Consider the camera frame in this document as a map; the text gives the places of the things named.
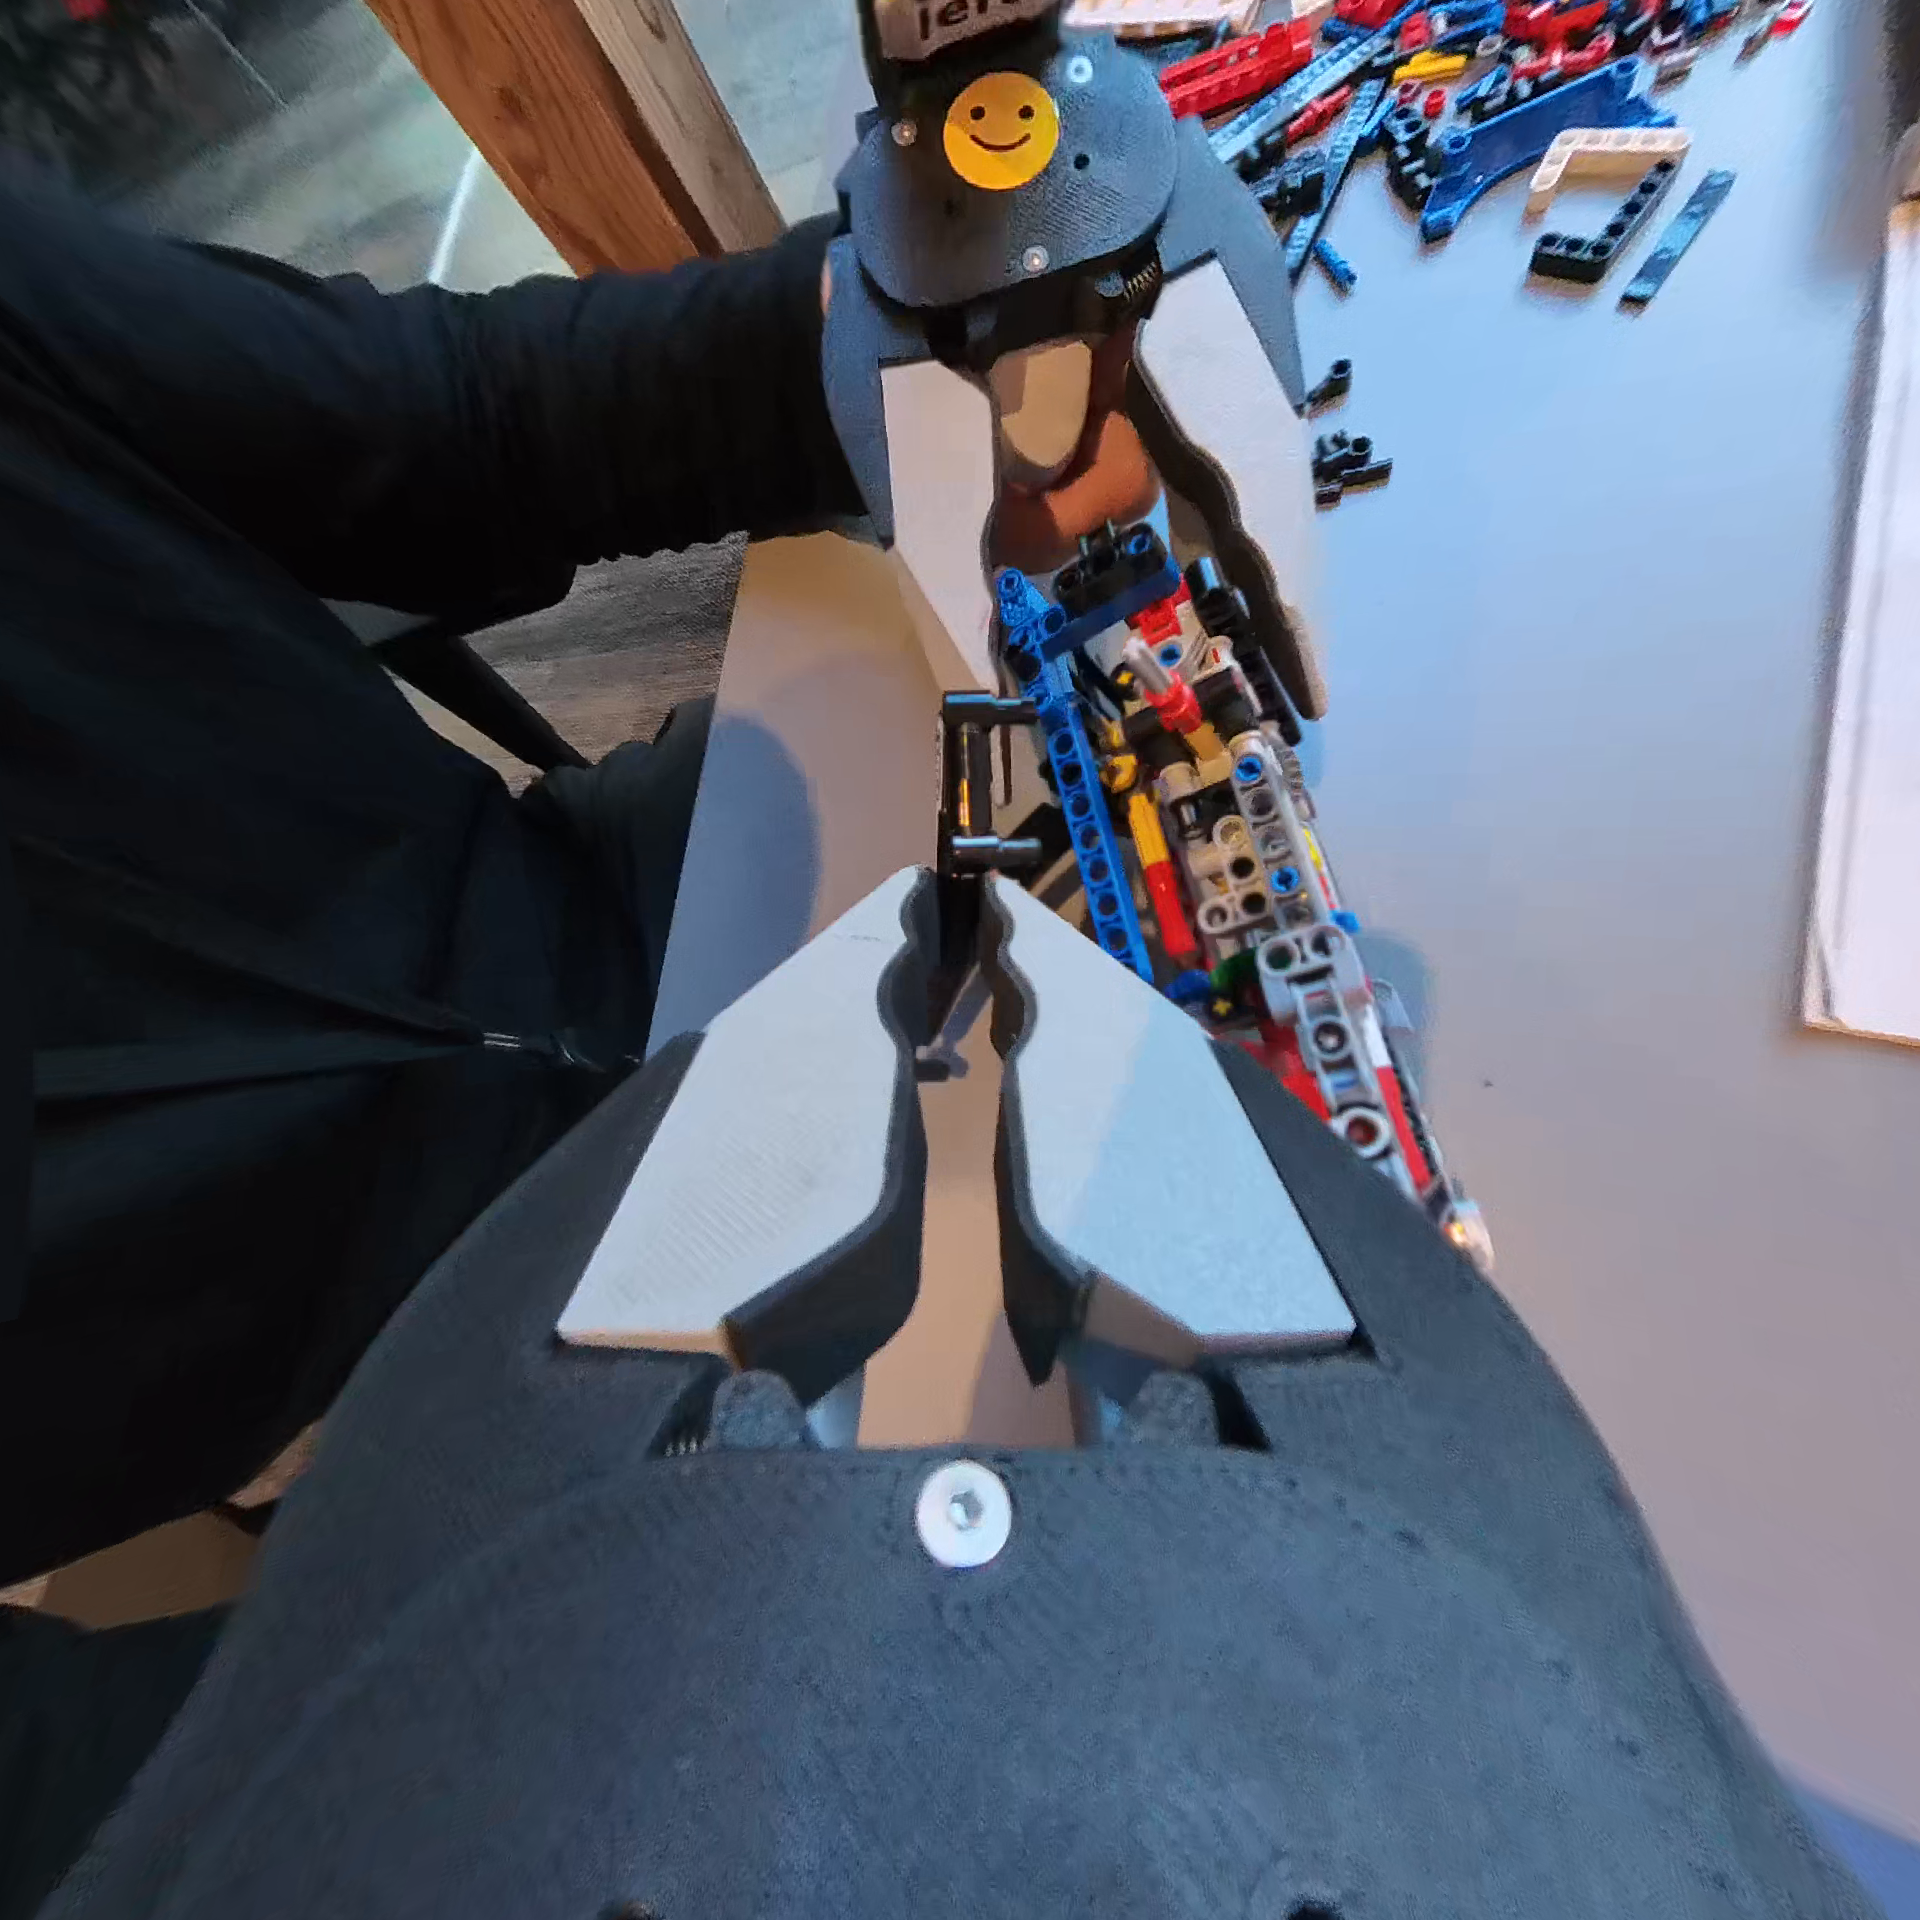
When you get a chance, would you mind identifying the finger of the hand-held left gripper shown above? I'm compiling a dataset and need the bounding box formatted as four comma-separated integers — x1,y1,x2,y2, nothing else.
1124,270,1329,725
878,356,1010,702

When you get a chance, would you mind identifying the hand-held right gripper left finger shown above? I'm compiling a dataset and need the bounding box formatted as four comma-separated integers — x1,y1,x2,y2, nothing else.
555,867,931,1405

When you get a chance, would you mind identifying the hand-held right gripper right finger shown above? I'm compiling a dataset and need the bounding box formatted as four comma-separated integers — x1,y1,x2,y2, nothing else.
981,875,1361,1389

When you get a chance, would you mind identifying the toy brick car chassis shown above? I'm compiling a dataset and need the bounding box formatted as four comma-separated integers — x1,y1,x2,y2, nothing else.
990,517,1494,1267

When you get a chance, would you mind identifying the small black brick part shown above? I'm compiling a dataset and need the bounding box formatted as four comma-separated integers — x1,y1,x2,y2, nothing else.
932,689,1045,1080

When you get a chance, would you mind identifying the person's left forearm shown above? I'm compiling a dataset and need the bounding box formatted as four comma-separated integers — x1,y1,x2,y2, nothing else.
272,211,870,609

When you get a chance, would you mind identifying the person's left hand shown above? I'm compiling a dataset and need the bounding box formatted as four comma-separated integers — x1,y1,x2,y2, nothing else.
988,408,1165,572

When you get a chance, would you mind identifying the pile of loose toy bricks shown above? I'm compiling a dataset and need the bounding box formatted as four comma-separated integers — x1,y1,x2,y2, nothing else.
1157,0,1817,287

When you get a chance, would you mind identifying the black holed toy beam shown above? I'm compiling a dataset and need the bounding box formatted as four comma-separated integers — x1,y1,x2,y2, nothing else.
1528,157,1686,287

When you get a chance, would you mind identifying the tan toy brick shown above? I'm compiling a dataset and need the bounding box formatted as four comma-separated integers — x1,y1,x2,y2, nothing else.
1531,127,1695,220

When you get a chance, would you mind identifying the thin dark toy tile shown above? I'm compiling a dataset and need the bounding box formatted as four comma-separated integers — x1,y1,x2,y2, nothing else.
1619,167,1739,310

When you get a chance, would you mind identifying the person's dark clothed body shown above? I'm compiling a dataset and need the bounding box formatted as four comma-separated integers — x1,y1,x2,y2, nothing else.
0,179,722,1593

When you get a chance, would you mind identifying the open instruction booklet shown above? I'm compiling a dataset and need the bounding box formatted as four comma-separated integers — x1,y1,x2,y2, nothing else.
1799,195,1920,1044

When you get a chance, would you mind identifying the wooden post with bolts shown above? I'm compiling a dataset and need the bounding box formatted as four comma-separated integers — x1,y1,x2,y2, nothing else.
367,0,788,281

